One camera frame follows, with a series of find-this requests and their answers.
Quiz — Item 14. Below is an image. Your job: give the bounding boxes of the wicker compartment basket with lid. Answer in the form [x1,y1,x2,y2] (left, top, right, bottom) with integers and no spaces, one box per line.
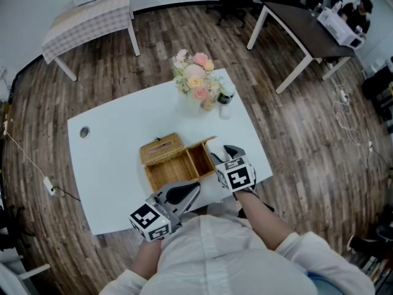
[139,132,219,193]

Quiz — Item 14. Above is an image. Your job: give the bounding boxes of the black round stool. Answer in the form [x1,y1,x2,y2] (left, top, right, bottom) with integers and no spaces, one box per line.
[376,224,393,242]

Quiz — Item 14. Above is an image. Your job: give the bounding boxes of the person's white jacket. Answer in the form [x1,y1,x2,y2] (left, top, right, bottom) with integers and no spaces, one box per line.
[99,201,375,295]

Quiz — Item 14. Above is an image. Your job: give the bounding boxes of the person's right forearm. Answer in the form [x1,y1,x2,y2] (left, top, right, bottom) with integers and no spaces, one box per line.
[236,191,297,251]

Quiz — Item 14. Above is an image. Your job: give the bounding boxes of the person's blue jeans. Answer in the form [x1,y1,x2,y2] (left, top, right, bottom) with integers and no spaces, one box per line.
[306,272,341,295]

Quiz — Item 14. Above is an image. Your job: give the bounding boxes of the pastel flower bouquet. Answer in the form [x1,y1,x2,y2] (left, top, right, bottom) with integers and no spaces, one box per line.
[171,48,227,103]

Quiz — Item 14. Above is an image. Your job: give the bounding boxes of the dark brown table white legs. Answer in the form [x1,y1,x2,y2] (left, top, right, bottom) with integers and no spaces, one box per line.
[246,1,357,95]

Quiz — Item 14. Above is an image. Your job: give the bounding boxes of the dark jar with white lid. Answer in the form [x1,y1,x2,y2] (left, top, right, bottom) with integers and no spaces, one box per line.
[216,84,236,104]

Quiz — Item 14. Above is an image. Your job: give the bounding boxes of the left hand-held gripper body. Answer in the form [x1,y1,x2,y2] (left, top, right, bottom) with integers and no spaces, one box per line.
[129,194,185,242]

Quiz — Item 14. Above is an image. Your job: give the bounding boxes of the table with checkered cloth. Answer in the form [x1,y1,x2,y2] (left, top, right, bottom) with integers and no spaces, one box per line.
[41,0,131,64]

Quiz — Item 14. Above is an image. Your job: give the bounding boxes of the person's left forearm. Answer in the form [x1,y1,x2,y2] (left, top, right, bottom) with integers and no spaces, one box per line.
[134,238,163,281]

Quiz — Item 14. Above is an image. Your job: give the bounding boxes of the white ceramic vase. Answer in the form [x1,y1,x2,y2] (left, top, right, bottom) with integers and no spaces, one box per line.
[177,95,203,119]

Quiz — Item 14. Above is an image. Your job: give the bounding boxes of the black storage rack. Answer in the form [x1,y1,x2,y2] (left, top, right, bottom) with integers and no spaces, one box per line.
[361,66,393,124]

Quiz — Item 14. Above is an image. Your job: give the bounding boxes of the thin black cable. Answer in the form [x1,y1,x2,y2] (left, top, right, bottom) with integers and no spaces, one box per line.
[51,186,81,202]

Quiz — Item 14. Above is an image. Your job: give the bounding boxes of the white side table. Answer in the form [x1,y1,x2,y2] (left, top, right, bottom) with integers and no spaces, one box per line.
[53,0,141,82]

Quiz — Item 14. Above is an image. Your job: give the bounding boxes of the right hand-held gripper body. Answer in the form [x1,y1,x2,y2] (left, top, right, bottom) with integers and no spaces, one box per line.
[216,155,257,193]

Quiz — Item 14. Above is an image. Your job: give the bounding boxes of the white printer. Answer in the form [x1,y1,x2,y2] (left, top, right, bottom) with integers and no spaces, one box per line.
[316,6,366,49]

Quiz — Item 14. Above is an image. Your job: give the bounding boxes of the white metal frame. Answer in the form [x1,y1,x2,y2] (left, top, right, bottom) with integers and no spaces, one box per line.
[0,253,52,295]

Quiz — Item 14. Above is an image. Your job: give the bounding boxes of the thin white cable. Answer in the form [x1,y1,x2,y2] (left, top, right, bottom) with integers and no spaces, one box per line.
[5,131,47,180]

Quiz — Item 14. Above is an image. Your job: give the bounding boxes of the yellow patterned bottle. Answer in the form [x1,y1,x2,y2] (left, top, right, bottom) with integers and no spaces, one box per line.
[201,95,217,112]

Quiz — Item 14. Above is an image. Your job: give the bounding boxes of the tangled white cable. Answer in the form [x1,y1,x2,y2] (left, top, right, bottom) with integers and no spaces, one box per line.
[332,84,374,153]

